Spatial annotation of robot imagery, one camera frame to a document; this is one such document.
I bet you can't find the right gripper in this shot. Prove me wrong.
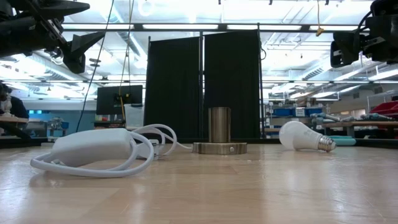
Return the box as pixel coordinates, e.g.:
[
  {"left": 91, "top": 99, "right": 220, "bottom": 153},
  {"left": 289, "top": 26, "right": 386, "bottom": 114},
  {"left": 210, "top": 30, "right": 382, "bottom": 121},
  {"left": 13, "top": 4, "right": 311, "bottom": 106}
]
[{"left": 330, "top": 0, "right": 398, "bottom": 68}]

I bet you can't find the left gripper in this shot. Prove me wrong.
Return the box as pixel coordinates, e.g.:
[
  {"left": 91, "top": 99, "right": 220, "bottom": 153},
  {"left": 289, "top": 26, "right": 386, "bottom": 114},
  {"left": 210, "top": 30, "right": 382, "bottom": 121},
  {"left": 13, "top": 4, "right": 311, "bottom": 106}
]
[{"left": 0, "top": 0, "right": 105, "bottom": 75}]

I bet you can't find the white lightbulb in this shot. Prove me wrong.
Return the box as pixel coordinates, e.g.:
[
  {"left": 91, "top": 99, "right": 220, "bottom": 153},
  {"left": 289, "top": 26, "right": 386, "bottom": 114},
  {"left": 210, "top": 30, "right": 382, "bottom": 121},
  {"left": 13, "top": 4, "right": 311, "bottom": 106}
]
[{"left": 278, "top": 120, "right": 338, "bottom": 153}]

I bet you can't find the brass lamp socket base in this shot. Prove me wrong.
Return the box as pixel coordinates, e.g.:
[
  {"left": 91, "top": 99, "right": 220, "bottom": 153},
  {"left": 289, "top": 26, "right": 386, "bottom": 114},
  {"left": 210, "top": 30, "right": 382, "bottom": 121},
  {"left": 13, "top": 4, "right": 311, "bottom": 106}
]
[{"left": 192, "top": 106, "right": 249, "bottom": 156}]

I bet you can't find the yellow hanging tag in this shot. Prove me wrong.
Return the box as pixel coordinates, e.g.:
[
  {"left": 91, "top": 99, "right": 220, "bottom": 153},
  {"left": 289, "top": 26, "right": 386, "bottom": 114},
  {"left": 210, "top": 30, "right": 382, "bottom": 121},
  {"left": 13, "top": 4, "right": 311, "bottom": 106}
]
[{"left": 315, "top": 0, "right": 325, "bottom": 37}]

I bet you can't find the blue storage bin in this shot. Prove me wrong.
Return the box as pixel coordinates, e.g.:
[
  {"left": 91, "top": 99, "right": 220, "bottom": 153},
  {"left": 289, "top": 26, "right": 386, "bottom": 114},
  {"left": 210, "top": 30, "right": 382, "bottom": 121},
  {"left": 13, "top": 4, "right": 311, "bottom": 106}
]
[
  {"left": 305, "top": 107, "right": 324, "bottom": 117},
  {"left": 273, "top": 107, "right": 295, "bottom": 118}
]

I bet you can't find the red storage bin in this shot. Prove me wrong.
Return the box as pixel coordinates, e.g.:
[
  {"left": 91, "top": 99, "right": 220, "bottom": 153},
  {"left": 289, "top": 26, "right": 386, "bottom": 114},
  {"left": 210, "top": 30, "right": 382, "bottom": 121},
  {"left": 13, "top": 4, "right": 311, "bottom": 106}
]
[{"left": 369, "top": 101, "right": 398, "bottom": 119}]

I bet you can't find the wooden workbench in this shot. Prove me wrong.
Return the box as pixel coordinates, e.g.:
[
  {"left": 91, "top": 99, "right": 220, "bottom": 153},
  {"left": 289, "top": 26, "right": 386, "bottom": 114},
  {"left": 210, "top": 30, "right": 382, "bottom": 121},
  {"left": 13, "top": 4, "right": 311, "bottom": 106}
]
[{"left": 323, "top": 120, "right": 398, "bottom": 138}]

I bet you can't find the black monitor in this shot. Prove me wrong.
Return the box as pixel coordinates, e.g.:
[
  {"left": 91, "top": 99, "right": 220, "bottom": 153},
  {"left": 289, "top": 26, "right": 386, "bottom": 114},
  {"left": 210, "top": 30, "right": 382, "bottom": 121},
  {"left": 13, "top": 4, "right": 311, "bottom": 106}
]
[{"left": 96, "top": 85, "right": 144, "bottom": 116}]

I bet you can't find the teal tray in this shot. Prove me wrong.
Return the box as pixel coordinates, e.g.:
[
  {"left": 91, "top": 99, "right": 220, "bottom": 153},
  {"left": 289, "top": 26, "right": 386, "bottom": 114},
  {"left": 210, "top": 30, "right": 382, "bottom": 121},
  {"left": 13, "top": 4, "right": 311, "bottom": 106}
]
[{"left": 328, "top": 134, "right": 357, "bottom": 147}]

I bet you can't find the person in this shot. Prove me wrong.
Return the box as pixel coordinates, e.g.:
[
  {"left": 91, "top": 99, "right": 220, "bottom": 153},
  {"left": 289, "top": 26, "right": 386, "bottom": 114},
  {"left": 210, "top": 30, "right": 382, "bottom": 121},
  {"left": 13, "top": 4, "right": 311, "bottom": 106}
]
[{"left": 0, "top": 83, "right": 30, "bottom": 120}]

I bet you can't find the clear plastic container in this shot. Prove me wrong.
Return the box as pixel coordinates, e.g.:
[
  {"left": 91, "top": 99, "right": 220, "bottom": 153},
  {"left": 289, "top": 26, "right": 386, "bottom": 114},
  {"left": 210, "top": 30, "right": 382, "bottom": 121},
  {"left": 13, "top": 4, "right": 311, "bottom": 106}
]
[{"left": 124, "top": 103, "right": 146, "bottom": 129}]

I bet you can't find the black hanging cable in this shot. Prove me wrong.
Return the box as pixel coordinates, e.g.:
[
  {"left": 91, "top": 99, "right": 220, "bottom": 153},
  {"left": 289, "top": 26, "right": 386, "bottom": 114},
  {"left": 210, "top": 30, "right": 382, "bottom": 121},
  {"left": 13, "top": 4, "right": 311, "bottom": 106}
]
[{"left": 75, "top": 0, "right": 116, "bottom": 133}]

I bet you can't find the thin hanging cable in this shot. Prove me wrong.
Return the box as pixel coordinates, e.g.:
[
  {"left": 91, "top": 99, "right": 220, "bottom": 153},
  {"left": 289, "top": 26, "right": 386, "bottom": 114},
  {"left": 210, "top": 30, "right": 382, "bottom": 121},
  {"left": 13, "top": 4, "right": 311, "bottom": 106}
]
[{"left": 119, "top": 0, "right": 136, "bottom": 122}]

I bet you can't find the black aluminium table frame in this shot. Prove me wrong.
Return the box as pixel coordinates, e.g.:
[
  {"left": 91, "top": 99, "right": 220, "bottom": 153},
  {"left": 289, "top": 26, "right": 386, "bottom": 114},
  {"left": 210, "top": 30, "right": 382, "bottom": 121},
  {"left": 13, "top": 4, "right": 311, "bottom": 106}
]
[{"left": 0, "top": 136, "right": 398, "bottom": 149}]

